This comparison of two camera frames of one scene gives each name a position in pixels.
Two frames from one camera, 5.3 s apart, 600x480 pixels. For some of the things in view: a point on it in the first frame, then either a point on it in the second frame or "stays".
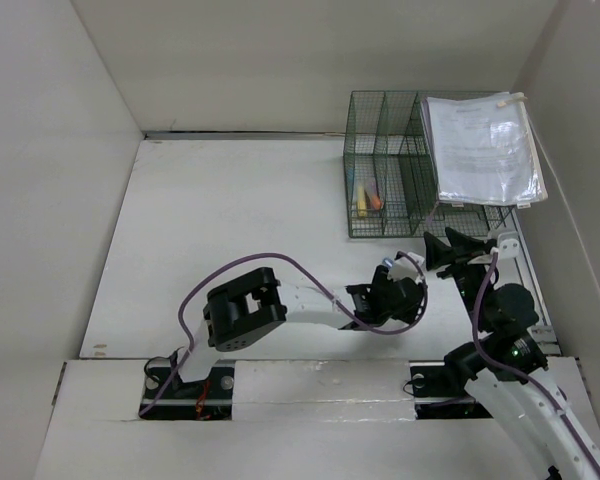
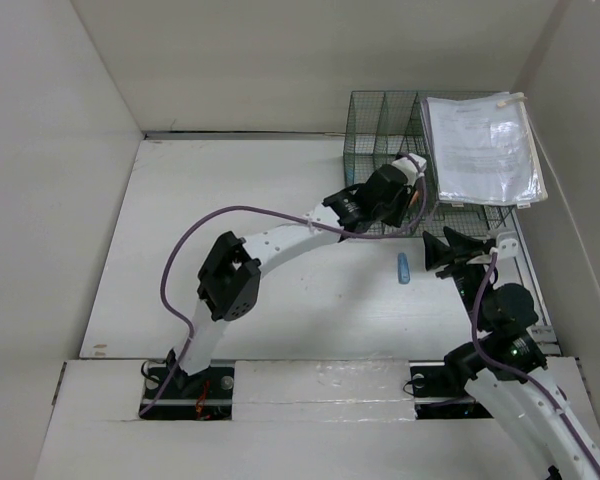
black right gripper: x=461 y=246 stays
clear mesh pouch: x=483 y=150 stays
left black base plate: x=208 y=399 stays
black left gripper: x=381 y=279 → x=403 y=196
